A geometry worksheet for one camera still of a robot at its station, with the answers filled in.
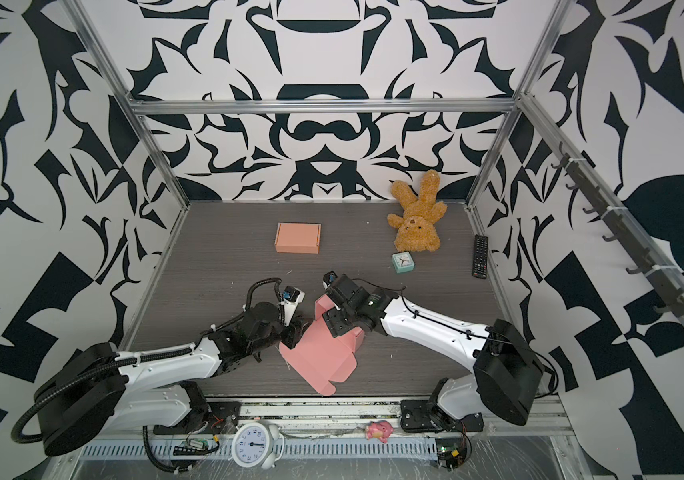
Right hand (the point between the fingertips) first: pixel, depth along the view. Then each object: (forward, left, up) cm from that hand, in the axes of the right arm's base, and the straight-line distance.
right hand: (337, 314), depth 82 cm
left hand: (+1, +8, 0) cm, 8 cm away
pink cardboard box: (-9, +5, -9) cm, 14 cm away
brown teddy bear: (+31, -26, -2) cm, 40 cm away
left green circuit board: (-28, +34, -10) cm, 45 cm away
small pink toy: (-26, -10, -6) cm, 28 cm away
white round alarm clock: (-28, +18, -6) cm, 34 cm away
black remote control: (+24, -48, -8) cm, 54 cm away
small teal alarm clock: (+22, -22, -8) cm, 32 cm away
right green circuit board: (-30, -26, -11) cm, 41 cm away
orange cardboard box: (+31, +14, -5) cm, 34 cm away
